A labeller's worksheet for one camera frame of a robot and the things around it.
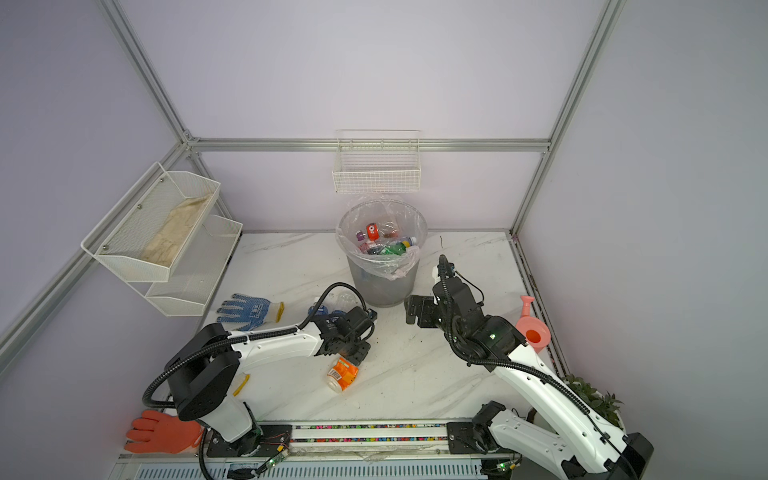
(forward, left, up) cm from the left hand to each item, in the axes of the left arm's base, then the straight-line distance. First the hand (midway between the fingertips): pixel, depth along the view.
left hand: (357, 351), depth 86 cm
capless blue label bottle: (+11, +7, +3) cm, 14 cm away
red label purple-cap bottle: (+31, -4, +18) cm, 36 cm away
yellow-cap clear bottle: (-7, +4, 0) cm, 8 cm away
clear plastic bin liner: (+37, -5, +23) cm, 44 cm away
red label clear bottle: (+33, -9, +18) cm, 38 cm away
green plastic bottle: (+26, -12, +17) cm, 33 cm away
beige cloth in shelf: (+17, +50, +27) cm, 59 cm away
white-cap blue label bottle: (+13, +12, +2) cm, 18 cm away
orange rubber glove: (-21, +50, -2) cm, 54 cm away
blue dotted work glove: (+14, +38, -3) cm, 41 cm away
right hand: (+4, -16, +22) cm, 27 cm away
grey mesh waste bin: (+17, -3, +9) cm, 19 cm away
